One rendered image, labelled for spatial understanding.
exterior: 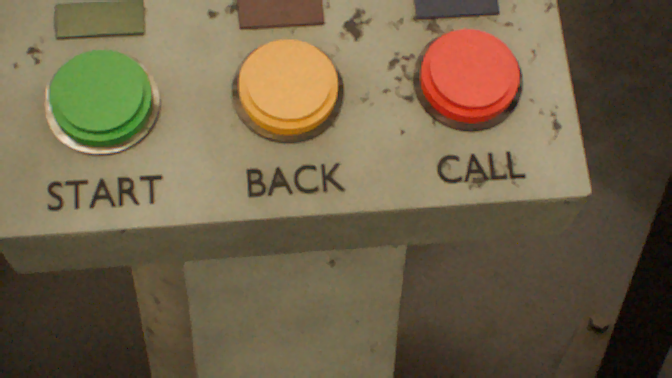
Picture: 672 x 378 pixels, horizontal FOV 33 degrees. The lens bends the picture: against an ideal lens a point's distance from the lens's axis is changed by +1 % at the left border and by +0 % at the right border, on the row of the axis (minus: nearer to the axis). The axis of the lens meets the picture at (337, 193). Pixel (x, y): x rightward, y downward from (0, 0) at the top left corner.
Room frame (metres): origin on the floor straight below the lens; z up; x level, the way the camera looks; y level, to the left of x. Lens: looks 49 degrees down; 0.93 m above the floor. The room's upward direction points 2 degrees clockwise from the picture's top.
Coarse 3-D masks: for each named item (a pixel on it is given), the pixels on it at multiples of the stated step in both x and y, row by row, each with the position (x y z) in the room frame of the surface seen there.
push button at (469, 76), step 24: (432, 48) 0.35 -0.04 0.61; (456, 48) 0.35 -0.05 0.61; (480, 48) 0.35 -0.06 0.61; (504, 48) 0.35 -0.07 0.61; (432, 72) 0.34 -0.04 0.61; (456, 72) 0.34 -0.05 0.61; (480, 72) 0.34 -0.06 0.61; (504, 72) 0.34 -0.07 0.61; (432, 96) 0.33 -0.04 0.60; (456, 96) 0.33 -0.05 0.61; (480, 96) 0.33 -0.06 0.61; (504, 96) 0.33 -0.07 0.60; (456, 120) 0.33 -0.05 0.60; (480, 120) 0.33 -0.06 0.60
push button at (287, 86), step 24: (264, 48) 0.35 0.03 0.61; (288, 48) 0.35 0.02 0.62; (312, 48) 0.35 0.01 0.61; (240, 72) 0.34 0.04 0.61; (264, 72) 0.34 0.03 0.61; (288, 72) 0.34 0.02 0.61; (312, 72) 0.34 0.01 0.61; (240, 96) 0.33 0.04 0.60; (264, 96) 0.33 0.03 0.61; (288, 96) 0.33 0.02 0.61; (312, 96) 0.33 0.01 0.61; (336, 96) 0.33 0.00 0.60; (264, 120) 0.32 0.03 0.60; (288, 120) 0.32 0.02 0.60; (312, 120) 0.32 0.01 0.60
